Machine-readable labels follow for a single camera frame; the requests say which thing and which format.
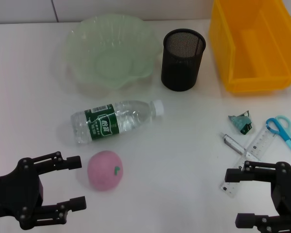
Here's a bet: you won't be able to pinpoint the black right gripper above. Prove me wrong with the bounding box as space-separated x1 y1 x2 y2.
224 160 291 233

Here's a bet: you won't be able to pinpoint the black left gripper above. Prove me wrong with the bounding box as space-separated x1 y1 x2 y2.
0 151 87 230

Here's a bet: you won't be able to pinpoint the transparent plastic ruler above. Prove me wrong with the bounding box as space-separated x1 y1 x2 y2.
219 126 278 198

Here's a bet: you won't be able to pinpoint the pink toy peach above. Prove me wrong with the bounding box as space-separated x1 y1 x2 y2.
87 150 124 192

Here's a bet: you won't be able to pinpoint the silver pen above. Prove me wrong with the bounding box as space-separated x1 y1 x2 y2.
220 132 261 163

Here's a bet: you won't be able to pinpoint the blue scissors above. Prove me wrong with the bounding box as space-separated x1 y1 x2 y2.
265 115 291 162

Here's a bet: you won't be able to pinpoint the water bottle green label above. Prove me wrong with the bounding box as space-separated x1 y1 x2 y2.
70 99 165 146

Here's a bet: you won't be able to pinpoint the yellow plastic bin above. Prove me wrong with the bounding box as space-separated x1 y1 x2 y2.
208 0 291 94

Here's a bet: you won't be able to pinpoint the green glass fruit plate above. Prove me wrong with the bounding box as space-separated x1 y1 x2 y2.
63 14 162 97

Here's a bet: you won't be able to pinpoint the black mesh pen holder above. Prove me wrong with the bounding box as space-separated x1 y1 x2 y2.
161 28 207 92

